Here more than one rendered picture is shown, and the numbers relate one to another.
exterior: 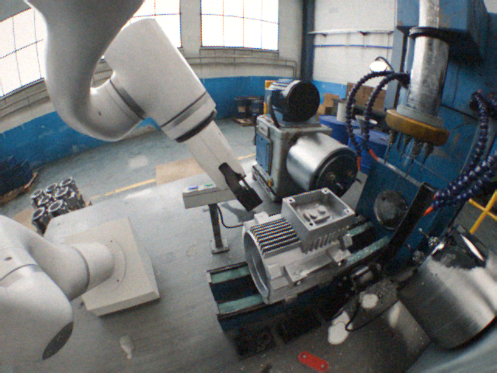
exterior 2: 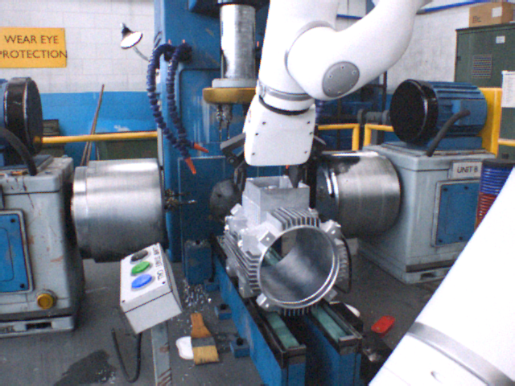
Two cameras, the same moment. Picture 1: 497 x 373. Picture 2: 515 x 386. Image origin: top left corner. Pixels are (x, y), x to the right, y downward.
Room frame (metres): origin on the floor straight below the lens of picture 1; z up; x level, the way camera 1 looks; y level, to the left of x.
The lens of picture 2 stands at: (0.29, 0.71, 1.32)
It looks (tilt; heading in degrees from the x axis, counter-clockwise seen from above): 13 degrees down; 272
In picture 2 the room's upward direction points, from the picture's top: straight up
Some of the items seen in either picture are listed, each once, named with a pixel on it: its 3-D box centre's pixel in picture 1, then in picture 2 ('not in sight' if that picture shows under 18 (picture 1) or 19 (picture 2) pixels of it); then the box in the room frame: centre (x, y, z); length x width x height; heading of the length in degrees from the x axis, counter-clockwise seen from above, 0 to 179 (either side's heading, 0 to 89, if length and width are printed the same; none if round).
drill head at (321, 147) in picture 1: (314, 162); (102, 211); (0.70, -0.29, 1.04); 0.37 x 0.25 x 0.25; 19
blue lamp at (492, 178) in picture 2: not in sight; (498, 178); (-0.09, 0.02, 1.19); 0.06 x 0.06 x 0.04
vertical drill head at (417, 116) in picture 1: (427, 82); (237, 49); (0.38, -0.44, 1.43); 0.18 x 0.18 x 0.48
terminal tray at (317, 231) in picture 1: (315, 218); (274, 199); (0.28, -0.15, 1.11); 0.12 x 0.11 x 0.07; 110
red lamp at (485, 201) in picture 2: not in sight; (495, 205); (-0.09, 0.02, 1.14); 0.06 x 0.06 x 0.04
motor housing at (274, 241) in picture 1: (293, 251); (280, 250); (0.27, -0.11, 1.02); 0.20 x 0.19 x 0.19; 110
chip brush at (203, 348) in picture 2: not in sight; (200, 336); (0.44, -0.13, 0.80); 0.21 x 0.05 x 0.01; 106
